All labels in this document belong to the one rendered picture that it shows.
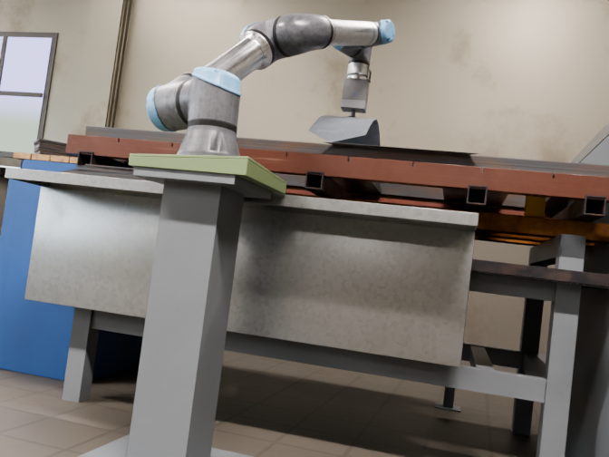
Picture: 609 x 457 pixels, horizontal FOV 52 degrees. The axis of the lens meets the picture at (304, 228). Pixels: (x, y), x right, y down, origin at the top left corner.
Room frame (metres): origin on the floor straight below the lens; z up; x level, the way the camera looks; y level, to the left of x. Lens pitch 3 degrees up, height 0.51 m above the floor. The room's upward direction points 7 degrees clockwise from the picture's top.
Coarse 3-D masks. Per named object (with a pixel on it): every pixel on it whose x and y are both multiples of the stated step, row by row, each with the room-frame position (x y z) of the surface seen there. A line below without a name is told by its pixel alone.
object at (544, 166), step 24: (240, 144) 1.85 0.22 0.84; (264, 144) 1.84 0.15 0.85; (288, 144) 1.82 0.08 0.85; (312, 144) 1.80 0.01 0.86; (504, 168) 1.67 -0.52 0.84; (528, 168) 1.65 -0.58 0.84; (552, 168) 1.64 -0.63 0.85; (576, 168) 1.63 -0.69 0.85; (600, 168) 1.61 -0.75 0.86; (360, 192) 2.43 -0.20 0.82; (384, 192) 2.38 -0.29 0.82; (408, 192) 2.36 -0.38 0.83; (432, 192) 2.35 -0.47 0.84; (456, 192) 2.10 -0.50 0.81
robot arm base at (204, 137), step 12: (192, 120) 1.41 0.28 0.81; (204, 120) 1.40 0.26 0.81; (192, 132) 1.40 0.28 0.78; (204, 132) 1.39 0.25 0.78; (216, 132) 1.39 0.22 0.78; (228, 132) 1.41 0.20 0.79; (192, 144) 1.39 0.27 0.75; (204, 144) 1.38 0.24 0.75; (216, 144) 1.39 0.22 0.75; (228, 144) 1.40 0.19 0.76
